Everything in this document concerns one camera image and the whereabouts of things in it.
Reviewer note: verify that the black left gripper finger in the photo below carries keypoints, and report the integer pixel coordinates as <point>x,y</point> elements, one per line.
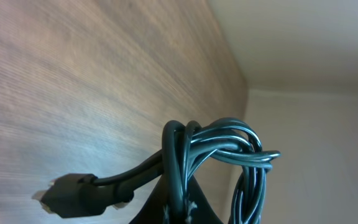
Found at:
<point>157,211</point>

